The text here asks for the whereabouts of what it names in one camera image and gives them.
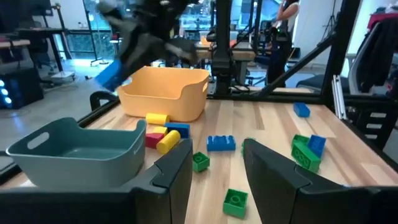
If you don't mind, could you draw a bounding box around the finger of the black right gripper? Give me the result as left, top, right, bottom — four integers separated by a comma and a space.
119, 52, 147, 83

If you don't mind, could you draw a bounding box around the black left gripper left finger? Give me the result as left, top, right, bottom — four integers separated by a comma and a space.
0, 138, 194, 224

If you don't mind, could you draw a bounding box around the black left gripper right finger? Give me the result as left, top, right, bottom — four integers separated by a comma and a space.
241, 138, 398, 224

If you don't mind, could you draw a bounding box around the small blue square block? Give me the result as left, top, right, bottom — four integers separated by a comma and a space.
94, 58, 126, 93

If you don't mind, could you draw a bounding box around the long green block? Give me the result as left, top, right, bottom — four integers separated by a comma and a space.
290, 141, 322, 174

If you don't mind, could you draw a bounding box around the yellow cylinder block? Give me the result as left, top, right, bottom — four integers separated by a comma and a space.
145, 112, 171, 126
155, 129, 182, 156

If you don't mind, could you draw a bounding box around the small green square block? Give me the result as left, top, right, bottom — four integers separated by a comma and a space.
240, 137, 256, 156
222, 188, 249, 219
291, 134, 311, 147
192, 151, 211, 174

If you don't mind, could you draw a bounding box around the small red block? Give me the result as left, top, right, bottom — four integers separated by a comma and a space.
145, 133, 165, 149

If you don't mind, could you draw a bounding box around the blue rectangular block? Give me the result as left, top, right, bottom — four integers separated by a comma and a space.
164, 122, 191, 139
307, 134, 327, 159
293, 101, 311, 119

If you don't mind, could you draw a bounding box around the wide blue studded block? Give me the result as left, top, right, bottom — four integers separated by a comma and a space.
206, 134, 237, 152

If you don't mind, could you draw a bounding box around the yellow plastic bin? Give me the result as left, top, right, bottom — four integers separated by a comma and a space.
117, 65, 211, 123

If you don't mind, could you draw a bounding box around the teal plastic bin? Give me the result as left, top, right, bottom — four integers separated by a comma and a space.
5, 117, 147, 191

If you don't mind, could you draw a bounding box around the wooden work table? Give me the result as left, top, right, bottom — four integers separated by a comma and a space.
194, 40, 257, 86

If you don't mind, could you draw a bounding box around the black standing desk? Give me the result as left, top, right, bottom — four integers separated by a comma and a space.
15, 27, 68, 73

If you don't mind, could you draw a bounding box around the black box with blue lights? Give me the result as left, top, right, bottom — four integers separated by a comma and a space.
0, 67, 45, 110

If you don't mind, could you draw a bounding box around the silver aluminium profile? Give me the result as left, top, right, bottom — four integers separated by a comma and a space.
330, 74, 348, 121

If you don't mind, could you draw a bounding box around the black office chair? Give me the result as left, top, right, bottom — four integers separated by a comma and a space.
295, 73, 351, 94

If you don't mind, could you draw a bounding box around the person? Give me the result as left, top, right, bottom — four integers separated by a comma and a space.
266, 0, 301, 88

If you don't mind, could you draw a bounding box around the dark hanging jacket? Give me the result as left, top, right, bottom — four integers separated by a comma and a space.
359, 17, 398, 95

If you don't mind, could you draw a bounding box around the black loop handle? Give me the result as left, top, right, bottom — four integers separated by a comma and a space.
89, 90, 118, 112

